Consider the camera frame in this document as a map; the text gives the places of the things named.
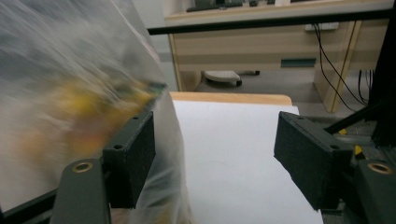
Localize black frame stand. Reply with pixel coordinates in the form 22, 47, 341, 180
323, 12, 396, 147

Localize black and yellow chip bag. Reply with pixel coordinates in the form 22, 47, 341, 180
15, 77, 166, 160

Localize black hanging cables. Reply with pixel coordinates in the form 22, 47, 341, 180
312, 22, 375, 113

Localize clear plastic bag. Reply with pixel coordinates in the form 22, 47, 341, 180
0, 0, 194, 224

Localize wooden table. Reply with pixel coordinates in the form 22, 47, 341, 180
169, 91, 293, 106

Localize teal drawer handle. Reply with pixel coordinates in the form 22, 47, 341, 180
280, 58, 318, 69

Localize black keyboard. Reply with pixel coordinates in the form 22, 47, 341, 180
186, 1, 244, 13

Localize light wooden desk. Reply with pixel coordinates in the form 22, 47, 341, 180
163, 0, 395, 114

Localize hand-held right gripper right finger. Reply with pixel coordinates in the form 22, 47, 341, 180
273, 110, 355, 211

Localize white table sheet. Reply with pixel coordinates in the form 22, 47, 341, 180
169, 100, 325, 224

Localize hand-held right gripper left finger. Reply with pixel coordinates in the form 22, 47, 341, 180
102, 111, 157, 210

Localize white chair base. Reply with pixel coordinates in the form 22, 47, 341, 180
203, 69, 262, 88

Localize black horizontal frame bar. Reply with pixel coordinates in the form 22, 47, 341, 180
147, 8, 395, 35

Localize yellow and black tape piece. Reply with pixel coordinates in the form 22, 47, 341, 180
338, 128, 364, 157

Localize white power strip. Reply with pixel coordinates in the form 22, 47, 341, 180
304, 21, 340, 32

